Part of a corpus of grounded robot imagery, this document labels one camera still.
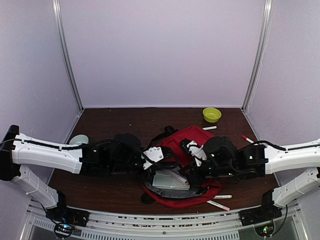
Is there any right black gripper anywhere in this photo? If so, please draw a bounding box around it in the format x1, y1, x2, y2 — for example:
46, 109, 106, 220
179, 159, 237, 187

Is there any pale green ceramic bowl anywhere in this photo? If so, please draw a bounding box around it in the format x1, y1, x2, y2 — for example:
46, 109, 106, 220
68, 134, 89, 145

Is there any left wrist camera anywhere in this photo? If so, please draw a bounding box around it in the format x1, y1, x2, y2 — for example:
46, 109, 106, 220
141, 146, 164, 170

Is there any left aluminium frame post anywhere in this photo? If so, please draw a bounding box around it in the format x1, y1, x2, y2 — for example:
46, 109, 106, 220
52, 0, 84, 112

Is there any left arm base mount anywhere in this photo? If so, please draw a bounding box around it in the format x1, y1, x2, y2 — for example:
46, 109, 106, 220
42, 190, 90, 240

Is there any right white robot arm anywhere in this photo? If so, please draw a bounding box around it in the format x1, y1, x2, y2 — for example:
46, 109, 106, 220
180, 136, 320, 221

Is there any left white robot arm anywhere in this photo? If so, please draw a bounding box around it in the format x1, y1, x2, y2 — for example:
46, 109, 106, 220
0, 125, 164, 222

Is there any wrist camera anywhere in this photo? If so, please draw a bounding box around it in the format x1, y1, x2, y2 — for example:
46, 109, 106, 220
141, 146, 164, 170
180, 138, 207, 167

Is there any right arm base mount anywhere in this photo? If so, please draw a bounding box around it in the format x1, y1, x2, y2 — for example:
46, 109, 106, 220
238, 189, 288, 239

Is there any yellow-green plastic bowl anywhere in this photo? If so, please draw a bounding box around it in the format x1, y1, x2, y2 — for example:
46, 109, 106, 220
202, 107, 222, 123

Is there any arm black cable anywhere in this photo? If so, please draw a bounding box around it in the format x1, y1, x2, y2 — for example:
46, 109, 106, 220
251, 140, 320, 152
0, 138, 181, 173

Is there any right aluminium frame post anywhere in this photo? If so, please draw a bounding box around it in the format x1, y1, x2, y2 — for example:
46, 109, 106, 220
241, 0, 274, 114

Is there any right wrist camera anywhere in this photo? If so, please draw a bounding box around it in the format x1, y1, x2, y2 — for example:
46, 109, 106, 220
180, 138, 207, 167

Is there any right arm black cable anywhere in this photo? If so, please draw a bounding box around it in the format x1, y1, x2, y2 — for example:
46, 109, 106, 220
251, 140, 320, 152

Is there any yellow-capped white marker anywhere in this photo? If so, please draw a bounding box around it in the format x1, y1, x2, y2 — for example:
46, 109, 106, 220
214, 194, 233, 199

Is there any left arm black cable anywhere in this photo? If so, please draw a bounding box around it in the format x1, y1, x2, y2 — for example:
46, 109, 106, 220
0, 138, 181, 173

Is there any purple-capped white marker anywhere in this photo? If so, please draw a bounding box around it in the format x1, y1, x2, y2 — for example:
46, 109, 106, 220
202, 126, 217, 131

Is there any pink-capped white marker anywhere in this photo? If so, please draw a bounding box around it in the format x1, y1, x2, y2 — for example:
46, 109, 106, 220
207, 200, 230, 211

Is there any aluminium frame post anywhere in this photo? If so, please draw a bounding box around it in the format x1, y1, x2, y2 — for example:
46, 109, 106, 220
52, 0, 84, 112
241, 0, 274, 114

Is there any red-capped white marker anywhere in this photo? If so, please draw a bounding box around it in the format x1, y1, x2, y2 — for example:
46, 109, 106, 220
242, 135, 254, 144

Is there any grey book with black logo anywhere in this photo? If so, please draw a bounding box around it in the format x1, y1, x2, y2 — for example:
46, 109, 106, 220
152, 170, 190, 191

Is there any red backpack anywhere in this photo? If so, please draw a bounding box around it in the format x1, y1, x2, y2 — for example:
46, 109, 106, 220
142, 125, 223, 209

